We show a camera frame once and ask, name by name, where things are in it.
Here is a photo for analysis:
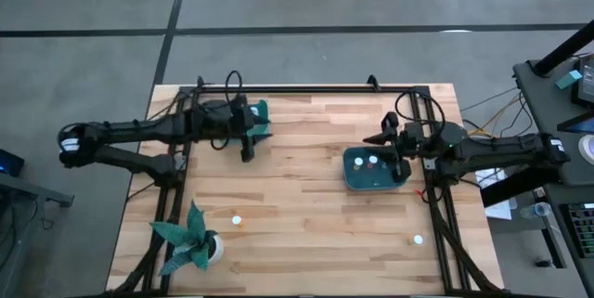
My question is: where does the green plant in white pot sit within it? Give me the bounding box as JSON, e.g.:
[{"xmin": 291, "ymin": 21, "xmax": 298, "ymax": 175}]
[{"xmin": 148, "ymin": 199, "xmax": 226, "ymax": 277}]

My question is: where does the white paper sheet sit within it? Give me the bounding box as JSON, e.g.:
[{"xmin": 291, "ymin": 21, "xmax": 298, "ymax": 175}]
[{"xmin": 475, "ymin": 170, "xmax": 519, "ymax": 221}]

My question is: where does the clear water bottle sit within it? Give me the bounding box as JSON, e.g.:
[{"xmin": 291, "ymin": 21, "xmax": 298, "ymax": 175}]
[{"xmin": 519, "ymin": 201, "xmax": 552, "ymax": 220}]

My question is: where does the black support beam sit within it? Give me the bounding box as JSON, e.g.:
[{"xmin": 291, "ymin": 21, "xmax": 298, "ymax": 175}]
[{"xmin": 480, "ymin": 167, "xmax": 562, "ymax": 209}]

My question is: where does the teal plastic bin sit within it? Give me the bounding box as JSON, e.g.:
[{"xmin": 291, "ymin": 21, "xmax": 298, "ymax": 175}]
[
  {"xmin": 240, "ymin": 98, "xmax": 274, "ymax": 149},
  {"xmin": 342, "ymin": 145, "xmax": 409, "ymax": 192}
]

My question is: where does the black device blue light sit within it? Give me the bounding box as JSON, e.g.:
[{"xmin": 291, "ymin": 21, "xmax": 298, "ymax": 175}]
[{"xmin": 0, "ymin": 148, "xmax": 25, "ymax": 177}]

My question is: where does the white tape roll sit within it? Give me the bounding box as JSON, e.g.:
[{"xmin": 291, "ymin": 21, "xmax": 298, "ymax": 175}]
[{"xmin": 577, "ymin": 134, "xmax": 594, "ymax": 166}]

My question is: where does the black metal table frame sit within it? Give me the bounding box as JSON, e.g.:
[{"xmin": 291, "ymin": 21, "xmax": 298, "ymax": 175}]
[{"xmin": 104, "ymin": 74, "xmax": 511, "ymax": 297}]

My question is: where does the gray side table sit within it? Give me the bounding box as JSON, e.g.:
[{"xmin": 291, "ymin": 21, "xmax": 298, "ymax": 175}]
[{"xmin": 0, "ymin": 172, "xmax": 75, "ymax": 298}]

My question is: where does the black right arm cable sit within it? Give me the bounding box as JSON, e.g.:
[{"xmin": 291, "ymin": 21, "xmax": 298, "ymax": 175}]
[{"xmin": 394, "ymin": 87, "xmax": 447, "ymax": 144}]

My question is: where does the small teal box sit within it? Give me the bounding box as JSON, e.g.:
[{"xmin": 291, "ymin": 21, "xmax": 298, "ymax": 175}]
[{"xmin": 555, "ymin": 69, "xmax": 584, "ymax": 90}]

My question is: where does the thin black power cable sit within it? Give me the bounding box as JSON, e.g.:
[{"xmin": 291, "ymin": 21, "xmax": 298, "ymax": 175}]
[{"xmin": 458, "ymin": 84, "xmax": 535, "ymax": 141}]

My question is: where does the yellow cable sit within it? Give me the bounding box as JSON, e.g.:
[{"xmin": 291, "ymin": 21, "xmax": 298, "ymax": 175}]
[{"xmin": 468, "ymin": 93, "xmax": 523, "ymax": 139}]

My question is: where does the dark monitor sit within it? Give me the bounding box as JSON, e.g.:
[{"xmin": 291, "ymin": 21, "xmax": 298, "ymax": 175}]
[{"xmin": 571, "ymin": 54, "xmax": 594, "ymax": 109}]

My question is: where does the dark tablet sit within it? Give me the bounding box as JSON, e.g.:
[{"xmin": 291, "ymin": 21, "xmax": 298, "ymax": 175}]
[{"xmin": 556, "ymin": 111, "xmax": 594, "ymax": 135}]

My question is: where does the backlit keyboard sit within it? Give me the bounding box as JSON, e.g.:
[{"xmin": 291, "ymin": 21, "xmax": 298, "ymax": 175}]
[{"xmin": 559, "ymin": 201, "xmax": 594, "ymax": 260}]

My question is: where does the black pole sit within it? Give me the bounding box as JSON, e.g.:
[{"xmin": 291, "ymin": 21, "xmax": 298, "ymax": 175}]
[{"xmin": 531, "ymin": 19, "xmax": 594, "ymax": 79}]

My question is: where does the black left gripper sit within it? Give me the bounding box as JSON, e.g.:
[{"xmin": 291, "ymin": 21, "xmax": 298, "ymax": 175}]
[{"xmin": 226, "ymin": 95, "xmax": 275, "ymax": 164}]

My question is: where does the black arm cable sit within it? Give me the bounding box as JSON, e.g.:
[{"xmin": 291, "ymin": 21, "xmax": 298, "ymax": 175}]
[
  {"xmin": 211, "ymin": 70, "xmax": 244, "ymax": 150},
  {"xmin": 394, "ymin": 87, "xmax": 447, "ymax": 144}
]

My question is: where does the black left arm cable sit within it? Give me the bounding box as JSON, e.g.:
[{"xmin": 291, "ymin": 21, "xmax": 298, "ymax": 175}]
[{"xmin": 211, "ymin": 70, "xmax": 244, "ymax": 150}]

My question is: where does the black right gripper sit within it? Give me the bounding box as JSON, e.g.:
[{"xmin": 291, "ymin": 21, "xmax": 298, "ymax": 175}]
[{"xmin": 361, "ymin": 110, "xmax": 426, "ymax": 185}]

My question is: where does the dark gray desk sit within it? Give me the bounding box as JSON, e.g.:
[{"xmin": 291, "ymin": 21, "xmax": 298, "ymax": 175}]
[{"xmin": 542, "ymin": 181, "xmax": 594, "ymax": 298}]

